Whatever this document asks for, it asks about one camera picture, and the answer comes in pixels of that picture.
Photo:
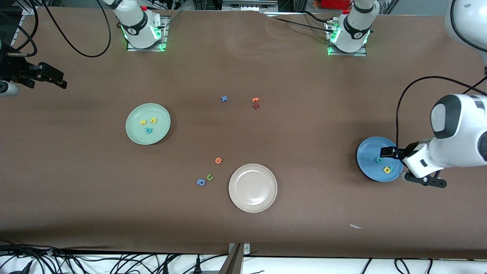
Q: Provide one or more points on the metal corner bracket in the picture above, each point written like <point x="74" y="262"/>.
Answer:
<point x="246" y="249"/>

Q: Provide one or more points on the blue round plate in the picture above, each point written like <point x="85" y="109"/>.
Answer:
<point x="369" y="160"/>

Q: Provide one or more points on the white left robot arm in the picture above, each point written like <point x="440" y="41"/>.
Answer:
<point x="355" y="30"/>

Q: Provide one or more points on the beige round plate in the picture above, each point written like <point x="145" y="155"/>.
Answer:
<point x="253" y="188"/>

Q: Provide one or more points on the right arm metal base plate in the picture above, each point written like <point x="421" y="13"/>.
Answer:
<point x="166" y="34"/>

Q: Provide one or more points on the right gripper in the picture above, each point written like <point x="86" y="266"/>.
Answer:
<point x="14" y="70"/>

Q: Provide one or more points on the white paper scrap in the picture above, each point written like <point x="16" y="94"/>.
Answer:
<point x="354" y="227"/>

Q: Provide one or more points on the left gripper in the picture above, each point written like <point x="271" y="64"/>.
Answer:
<point x="400" y="152"/>

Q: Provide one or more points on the light green round plate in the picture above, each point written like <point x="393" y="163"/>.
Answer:
<point x="159" y="133"/>

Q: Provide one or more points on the blue foam letter a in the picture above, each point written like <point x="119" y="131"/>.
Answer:
<point x="203" y="183"/>

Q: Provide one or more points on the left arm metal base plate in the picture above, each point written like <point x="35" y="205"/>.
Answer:
<point x="350" y="54"/>

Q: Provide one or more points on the aluminium side rail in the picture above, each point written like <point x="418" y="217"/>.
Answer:
<point x="17" y="36"/>

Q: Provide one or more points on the aluminium profile beam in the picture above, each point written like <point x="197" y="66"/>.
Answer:
<point x="233" y="262"/>

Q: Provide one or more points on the red box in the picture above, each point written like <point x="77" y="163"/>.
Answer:
<point x="335" y="3"/>

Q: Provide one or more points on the silver metal device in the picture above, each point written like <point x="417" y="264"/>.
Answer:
<point x="249" y="4"/>

